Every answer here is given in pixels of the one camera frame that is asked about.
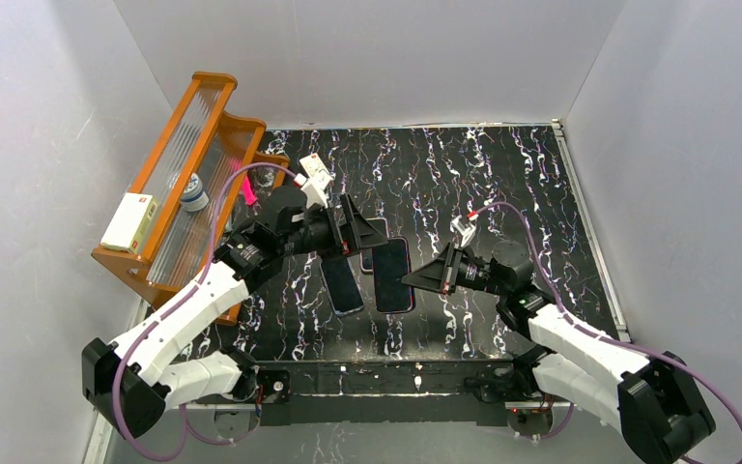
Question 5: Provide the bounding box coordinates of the dark smartphone with light rim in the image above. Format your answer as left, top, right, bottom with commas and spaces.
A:
360, 217, 388, 275

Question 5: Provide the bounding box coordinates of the blue smartphone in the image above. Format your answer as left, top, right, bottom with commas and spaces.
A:
321, 258, 364, 317

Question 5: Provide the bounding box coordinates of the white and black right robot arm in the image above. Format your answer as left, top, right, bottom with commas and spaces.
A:
402, 241, 716, 463

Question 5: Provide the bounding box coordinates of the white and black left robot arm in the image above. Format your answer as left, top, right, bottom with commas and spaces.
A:
81, 186, 387, 441

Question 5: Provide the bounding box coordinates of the small white carton box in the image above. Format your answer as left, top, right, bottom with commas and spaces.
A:
299, 153, 334, 191

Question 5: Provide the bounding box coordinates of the pink marker pen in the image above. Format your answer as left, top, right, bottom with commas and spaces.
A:
241, 177, 257, 207

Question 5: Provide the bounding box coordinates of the white and blue tape roll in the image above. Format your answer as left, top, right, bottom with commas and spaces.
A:
180, 173, 210, 213

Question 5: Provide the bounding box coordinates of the orange wooden shelf rack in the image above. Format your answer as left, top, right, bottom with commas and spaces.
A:
92, 72, 290, 309

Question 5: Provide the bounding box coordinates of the white and green box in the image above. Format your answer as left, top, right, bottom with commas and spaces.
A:
100, 192, 158, 254

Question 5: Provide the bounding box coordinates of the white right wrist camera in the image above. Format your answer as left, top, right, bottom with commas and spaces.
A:
450, 215, 477, 249

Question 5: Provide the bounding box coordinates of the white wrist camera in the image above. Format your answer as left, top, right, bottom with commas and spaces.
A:
294, 172, 333, 209
450, 215, 477, 249

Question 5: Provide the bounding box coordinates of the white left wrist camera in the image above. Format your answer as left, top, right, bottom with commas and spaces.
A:
294, 172, 333, 209

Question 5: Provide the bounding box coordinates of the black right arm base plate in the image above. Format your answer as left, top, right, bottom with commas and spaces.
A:
476, 365, 579, 438

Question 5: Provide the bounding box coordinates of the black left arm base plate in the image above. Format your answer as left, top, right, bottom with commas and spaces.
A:
214, 367, 290, 442

